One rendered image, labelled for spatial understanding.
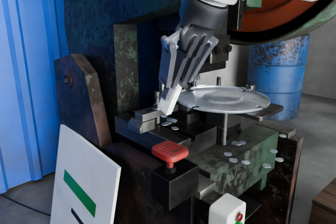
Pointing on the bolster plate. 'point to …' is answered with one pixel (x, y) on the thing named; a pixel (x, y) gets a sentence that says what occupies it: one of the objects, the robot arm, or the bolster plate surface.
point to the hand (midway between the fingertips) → (169, 97)
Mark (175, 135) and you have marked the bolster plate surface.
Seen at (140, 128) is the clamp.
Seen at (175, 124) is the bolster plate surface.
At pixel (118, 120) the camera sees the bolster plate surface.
